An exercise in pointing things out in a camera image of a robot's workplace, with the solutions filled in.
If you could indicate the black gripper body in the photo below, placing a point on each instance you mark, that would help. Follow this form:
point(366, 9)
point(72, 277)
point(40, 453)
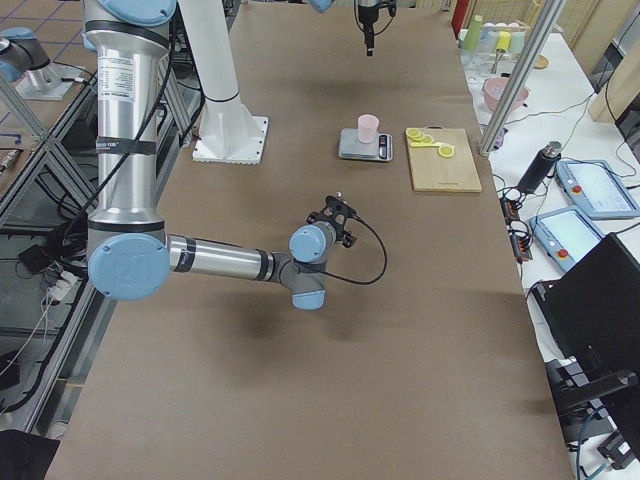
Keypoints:
point(347, 239)
point(367, 19)

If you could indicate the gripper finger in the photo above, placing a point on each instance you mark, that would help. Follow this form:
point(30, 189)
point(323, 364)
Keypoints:
point(316, 216)
point(371, 38)
point(348, 240)
point(366, 33)

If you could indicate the pink plastic cup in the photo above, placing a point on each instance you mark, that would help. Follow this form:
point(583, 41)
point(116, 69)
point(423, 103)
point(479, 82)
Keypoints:
point(367, 128)

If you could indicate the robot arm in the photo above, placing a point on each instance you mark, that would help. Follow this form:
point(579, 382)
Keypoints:
point(322, 6)
point(129, 252)

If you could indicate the silver kitchen scale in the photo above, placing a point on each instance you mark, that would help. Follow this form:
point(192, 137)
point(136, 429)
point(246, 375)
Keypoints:
point(351, 148)

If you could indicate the green cup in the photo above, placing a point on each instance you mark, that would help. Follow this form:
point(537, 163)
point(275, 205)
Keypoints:
point(471, 39)

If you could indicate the yellow cup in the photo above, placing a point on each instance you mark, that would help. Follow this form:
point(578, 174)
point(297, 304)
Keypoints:
point(503, 41)

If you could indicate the wooden cutting board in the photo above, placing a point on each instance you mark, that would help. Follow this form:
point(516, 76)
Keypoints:
point(432, 173)

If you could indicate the yellow plastic knife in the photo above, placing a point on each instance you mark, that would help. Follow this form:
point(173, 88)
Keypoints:
point(430, 145)

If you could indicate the pink bowl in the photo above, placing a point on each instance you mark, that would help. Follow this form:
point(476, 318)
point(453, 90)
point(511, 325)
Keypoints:
point(493, 89)

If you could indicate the black thermos bottle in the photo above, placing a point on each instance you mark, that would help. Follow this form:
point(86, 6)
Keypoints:
point(540, 166)

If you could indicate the blue teach pendant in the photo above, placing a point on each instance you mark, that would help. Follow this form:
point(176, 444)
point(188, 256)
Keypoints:
point(596, 190)
point(566, 234)

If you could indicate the black monitor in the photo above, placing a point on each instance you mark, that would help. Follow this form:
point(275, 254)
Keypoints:
point(593, 310)

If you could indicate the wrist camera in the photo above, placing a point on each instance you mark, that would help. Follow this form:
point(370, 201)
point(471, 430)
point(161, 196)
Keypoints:
point(336, 207)

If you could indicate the white camera mast base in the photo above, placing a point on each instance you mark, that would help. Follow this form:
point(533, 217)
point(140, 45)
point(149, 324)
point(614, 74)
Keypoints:
point(228, 132)

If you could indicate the aluminium frame post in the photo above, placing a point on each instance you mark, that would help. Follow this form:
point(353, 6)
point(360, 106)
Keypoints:
point(537, 37)

